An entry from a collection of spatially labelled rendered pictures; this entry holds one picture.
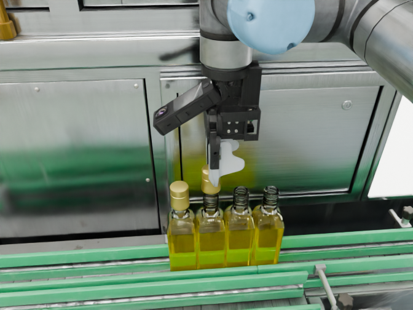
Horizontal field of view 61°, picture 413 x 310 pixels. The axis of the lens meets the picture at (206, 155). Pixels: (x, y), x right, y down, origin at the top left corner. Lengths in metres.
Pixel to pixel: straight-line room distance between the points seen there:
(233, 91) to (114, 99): 0.29
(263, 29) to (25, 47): 0.45
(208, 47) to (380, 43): 0.21
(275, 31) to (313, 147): 0.47
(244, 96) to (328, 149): 0.34
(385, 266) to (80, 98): 0.73
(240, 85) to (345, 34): 0.17
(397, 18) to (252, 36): 0.13
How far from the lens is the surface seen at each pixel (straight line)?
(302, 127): 0.76
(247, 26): 0.35
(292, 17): 0.36
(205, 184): 0.62
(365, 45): 0.40
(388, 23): 0.39
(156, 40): 0.64
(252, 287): 0.78
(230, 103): 0.54
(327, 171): 0.85
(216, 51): 0.48
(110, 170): 0.82
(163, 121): 0.53
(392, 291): 0.93
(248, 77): 0.52
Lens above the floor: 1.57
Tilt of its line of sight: 35 degrees down
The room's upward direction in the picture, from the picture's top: straight up
